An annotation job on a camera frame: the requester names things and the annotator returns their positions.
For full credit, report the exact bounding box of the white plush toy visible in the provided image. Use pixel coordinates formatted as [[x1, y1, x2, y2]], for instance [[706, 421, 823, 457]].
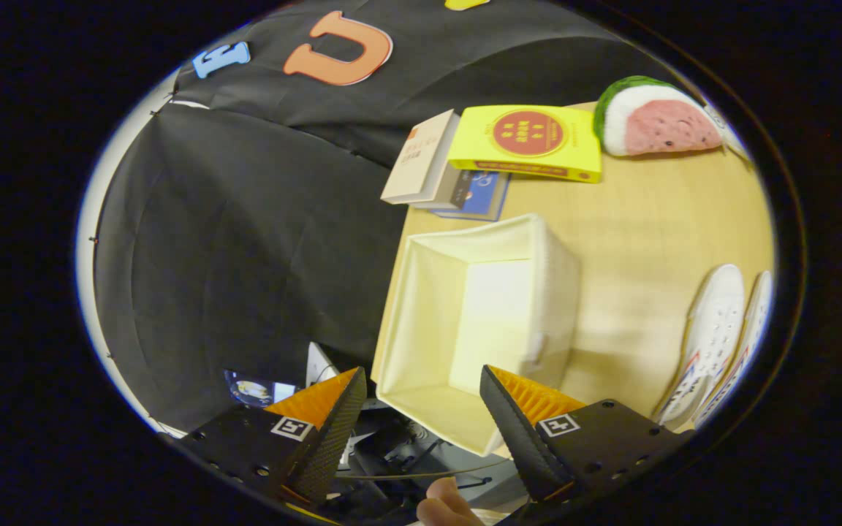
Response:
[[706, 102, 752, 163]]

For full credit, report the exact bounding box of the lit screen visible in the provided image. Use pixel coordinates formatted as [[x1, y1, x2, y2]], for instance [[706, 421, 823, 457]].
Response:
[[224, 369, 299, 408]]

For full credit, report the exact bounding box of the white board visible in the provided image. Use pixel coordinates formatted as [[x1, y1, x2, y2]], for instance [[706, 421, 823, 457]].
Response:
[[306, 342, 340, 388]]

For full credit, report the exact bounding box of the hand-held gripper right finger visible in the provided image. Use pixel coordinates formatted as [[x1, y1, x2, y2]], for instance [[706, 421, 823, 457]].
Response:
[[479, 365, 692, 505]]

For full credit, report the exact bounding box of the dark equipment with cables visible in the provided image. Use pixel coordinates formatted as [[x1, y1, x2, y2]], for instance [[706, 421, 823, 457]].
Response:
[[330, 405, 531, 521]]

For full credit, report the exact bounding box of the white canvas shoe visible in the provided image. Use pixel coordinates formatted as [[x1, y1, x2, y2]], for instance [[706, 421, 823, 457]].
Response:
[[695, 270, 774, 428], [655, 264, 746, 428]]

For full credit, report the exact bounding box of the white fabric storage box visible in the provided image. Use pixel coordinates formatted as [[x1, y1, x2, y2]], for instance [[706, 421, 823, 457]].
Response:
[[375, 213, 581, 457]]

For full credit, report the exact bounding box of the watermelon slice plush toy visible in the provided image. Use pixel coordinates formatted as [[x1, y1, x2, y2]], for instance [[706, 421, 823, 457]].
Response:
[[593, 75, 724, 157]]

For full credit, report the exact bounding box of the blue book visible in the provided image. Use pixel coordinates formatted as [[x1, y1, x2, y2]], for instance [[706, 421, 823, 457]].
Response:
[[430, 170, 511, 222]]

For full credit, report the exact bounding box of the beige book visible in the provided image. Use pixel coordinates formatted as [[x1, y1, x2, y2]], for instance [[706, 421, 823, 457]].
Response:
[[381, 110, 474, 210]]

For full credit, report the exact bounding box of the yellow book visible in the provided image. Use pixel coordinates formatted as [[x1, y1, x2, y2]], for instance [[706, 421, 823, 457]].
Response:
[[448, 104, 603, 183]]

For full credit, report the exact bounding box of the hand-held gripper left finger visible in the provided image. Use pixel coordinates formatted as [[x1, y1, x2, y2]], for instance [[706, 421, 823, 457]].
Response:
[[176, 367, 368, 508]]

